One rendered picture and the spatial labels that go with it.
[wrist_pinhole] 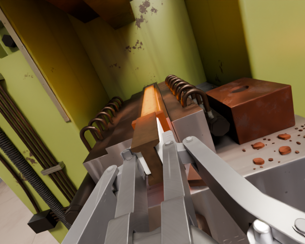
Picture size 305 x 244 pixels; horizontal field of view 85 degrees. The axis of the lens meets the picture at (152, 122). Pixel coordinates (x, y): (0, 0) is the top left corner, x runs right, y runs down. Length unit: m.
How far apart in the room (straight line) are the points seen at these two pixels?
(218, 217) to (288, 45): 0.36
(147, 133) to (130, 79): 0.56
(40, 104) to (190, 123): 0.33
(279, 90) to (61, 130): 0.42
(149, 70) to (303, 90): 0.48
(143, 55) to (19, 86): 0.43
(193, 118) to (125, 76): 0.51
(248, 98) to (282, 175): 0.11
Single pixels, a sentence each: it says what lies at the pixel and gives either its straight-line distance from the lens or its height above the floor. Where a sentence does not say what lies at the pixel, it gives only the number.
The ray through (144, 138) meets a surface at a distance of 0.15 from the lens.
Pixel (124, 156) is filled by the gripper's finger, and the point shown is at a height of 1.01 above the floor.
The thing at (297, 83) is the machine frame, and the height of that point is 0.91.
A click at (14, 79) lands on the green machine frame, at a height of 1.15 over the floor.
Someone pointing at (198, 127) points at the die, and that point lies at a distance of 0.25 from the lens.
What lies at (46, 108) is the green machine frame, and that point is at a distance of 0.44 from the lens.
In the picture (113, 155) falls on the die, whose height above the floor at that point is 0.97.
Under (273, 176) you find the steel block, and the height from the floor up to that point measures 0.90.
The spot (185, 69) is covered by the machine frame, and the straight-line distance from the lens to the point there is 0.72.
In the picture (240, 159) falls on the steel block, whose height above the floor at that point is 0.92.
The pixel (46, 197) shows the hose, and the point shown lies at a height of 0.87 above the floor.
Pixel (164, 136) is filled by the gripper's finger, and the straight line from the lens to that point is 0.18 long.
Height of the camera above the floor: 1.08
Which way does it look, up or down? 19 degrees down
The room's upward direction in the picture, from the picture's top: 23 degrees counter-clockwise
